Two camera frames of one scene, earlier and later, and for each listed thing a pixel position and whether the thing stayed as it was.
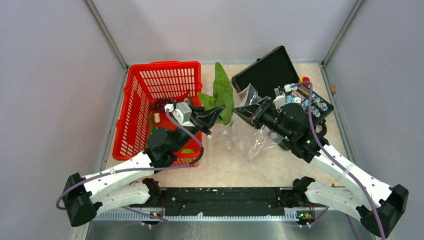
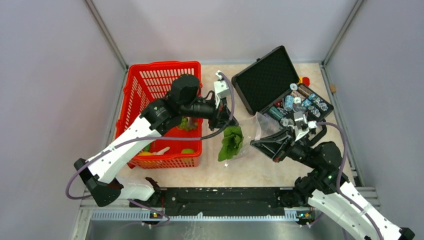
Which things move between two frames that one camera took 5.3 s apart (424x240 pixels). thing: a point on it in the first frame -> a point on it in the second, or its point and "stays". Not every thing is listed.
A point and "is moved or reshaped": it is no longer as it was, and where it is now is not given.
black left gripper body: x=197 y=123 -> x=214 y=122
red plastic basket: x=148 y=88 stays
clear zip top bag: x=250 y=140 is moved or reshaped
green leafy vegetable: x=223 y=96 is moved or reshaped
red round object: x=306 y=79 stays
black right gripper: x=255 y=112 -> x=276 y=145
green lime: x=188 y=151 stays
